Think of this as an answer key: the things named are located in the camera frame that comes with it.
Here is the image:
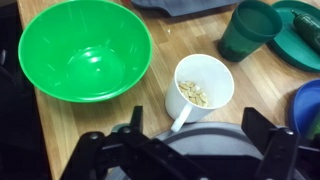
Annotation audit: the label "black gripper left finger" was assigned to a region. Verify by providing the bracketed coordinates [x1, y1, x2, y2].
[60, 106, 207, 180]

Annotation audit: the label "blue plate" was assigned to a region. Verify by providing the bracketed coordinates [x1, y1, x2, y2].
[288, 79, 320, 139]

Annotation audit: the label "grey round tray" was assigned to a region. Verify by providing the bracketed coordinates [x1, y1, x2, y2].
[106, 121, 308, 180]

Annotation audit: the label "dark green cup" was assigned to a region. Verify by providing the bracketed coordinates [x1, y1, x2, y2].
[217, 0, 283, 62]

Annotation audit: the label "white mug cup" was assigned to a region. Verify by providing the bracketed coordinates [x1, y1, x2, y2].
[165, 54, 234, 132]

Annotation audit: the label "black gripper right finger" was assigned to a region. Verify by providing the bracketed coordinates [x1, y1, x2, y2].
[241, 107, 320, 180]

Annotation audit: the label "nuts in mug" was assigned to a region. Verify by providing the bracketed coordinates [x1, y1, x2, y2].
[178, 81, 209, 107]

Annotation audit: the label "green plastic bowl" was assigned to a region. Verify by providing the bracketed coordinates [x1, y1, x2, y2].
[18, 0, 152, 103]

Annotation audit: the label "small pickle on green plate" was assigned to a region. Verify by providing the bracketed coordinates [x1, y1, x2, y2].
[291, 10, 320, 53]

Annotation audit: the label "dark green plate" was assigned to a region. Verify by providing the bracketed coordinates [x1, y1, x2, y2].
[268, 0, 320, 73]

